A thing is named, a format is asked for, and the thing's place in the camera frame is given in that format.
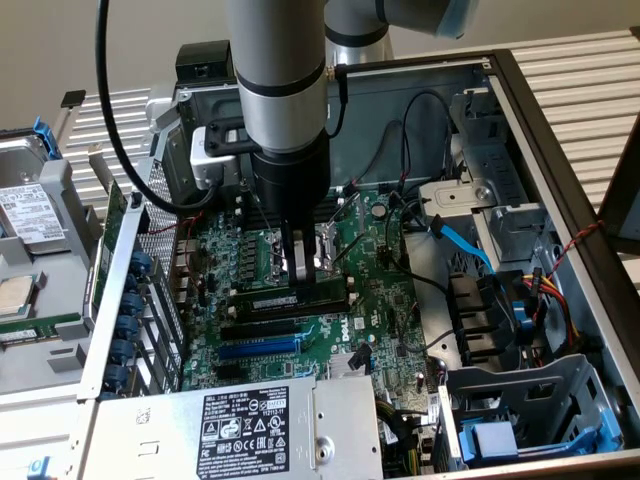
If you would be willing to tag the grey open PC case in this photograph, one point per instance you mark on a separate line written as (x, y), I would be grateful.
(380, 115)

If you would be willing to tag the black plastic box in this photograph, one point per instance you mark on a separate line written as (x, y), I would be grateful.
(200, 62)

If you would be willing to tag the black case knob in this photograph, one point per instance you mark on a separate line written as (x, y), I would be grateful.
(134, 200)

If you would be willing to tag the grey parts rack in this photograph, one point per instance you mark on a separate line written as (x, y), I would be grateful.
(25, 365)

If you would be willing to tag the silver CPU chip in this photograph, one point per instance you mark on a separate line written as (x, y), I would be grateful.
(15, 295)

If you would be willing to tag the silver finned heatsink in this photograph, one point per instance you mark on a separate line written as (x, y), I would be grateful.
(339, 367)

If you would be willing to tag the green graphics card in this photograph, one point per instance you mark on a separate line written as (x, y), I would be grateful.
(112, 225)

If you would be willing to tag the silver power supply unit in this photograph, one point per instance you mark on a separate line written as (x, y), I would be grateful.
(165, 435)

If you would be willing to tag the dark upright panel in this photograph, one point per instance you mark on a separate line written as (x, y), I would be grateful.
(625, 200)

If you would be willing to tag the CPU socket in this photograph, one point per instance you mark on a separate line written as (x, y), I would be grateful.
(325, 250)

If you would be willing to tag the small black block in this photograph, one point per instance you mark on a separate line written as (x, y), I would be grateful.
(73, 98)

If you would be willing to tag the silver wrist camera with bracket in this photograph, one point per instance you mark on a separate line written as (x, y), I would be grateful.
(210, 170)

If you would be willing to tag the hard disk in blue carrier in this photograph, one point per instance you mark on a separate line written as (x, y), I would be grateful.
(25, 210)

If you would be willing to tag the long black expansion slot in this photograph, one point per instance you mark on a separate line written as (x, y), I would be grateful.
(257, 330)

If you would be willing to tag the thin metal locking lever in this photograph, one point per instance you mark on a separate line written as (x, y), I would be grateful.
(350, 246)

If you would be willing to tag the blue empty disk carrier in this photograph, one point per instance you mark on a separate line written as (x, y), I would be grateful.
(492, 440)

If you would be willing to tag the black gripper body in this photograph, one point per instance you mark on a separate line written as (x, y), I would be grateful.
(290, 185)

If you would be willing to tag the black RAM slot white clips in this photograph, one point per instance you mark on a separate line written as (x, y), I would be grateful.
(290, 316)
(350, 280)

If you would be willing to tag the short black expansion slot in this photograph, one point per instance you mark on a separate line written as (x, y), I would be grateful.
(227, 371)

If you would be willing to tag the silver coin battery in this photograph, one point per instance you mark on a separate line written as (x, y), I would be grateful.
(381, 210)

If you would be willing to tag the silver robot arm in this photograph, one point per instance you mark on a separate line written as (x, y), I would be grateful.
(277, 60)

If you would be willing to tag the green Dell motherboard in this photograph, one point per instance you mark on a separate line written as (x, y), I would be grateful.
(380, 310)

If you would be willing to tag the blue slot retention clip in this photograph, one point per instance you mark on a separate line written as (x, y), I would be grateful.
(128, 327)
(140, 262)
(107, 396)
(116, 377)
(123, 351)
(132, 303)
(131, 282)

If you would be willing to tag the grey metal disk bay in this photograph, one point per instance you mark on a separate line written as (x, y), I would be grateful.
(575, 380)

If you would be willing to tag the blue plastic latch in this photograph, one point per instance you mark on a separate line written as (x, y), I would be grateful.
(525, 320)

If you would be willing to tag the green RAM stick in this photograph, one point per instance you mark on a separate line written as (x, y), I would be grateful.
(30, 331)
(270, 301)

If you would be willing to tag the blue expansion slot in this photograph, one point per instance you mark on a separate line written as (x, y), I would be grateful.
(257, 349)

